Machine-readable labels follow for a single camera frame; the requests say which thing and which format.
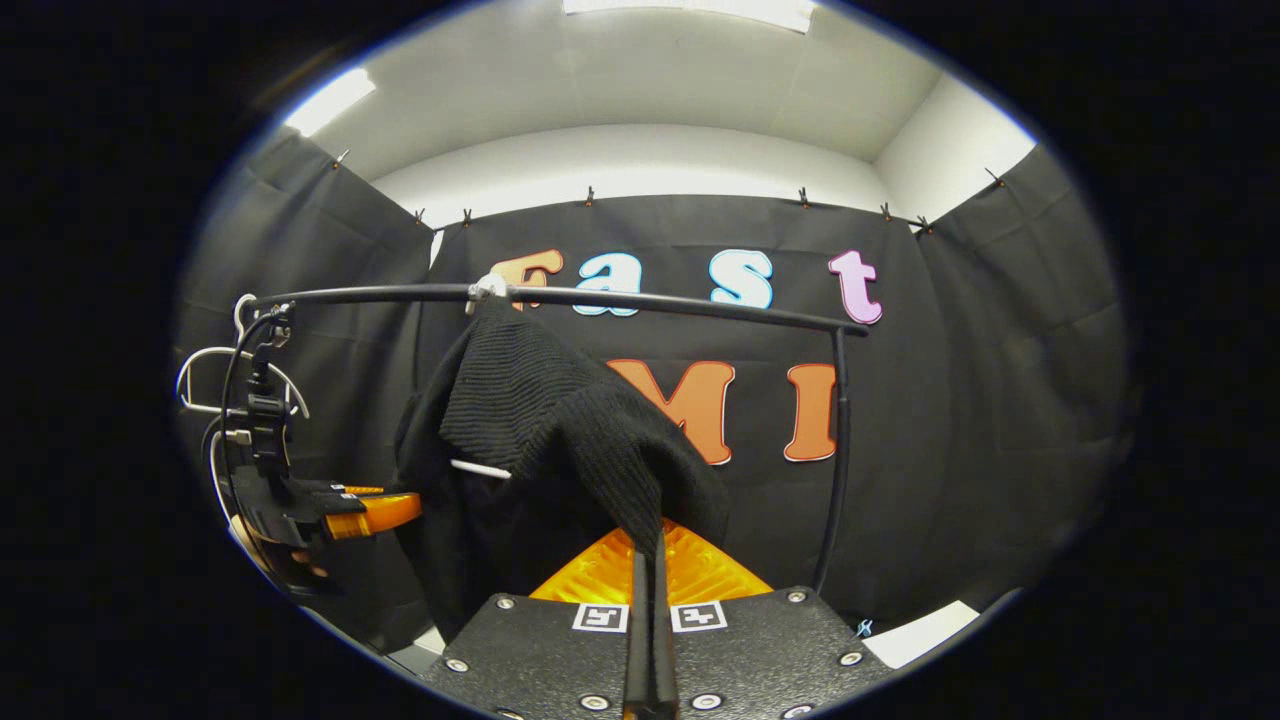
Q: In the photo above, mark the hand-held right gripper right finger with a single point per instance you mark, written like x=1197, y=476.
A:
x=770, y=650

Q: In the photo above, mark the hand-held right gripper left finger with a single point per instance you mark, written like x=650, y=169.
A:
x=560, y=650

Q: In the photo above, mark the black backdrop cloth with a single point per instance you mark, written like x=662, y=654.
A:
x=1000, y=380

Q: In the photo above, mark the black clothes rack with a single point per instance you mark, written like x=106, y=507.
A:
x=700, y=302

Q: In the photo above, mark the black knit sweater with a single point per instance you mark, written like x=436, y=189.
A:
x=560, y=430

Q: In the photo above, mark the white hanger holding sweater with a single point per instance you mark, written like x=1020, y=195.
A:
x=487, y=288

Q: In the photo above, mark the empty white hanger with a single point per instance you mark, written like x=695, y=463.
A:
x=200, y=355

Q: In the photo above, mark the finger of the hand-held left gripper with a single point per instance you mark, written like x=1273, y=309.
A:
x=385, y=512
x=355, y=490

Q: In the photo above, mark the row of black clips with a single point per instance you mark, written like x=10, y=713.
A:
x=590, y=197

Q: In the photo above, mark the long ceiling light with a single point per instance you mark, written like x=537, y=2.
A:
x=330, y=100
x=690, y=8

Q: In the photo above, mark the white panelled board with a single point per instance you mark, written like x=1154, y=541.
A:
x=920, y=632

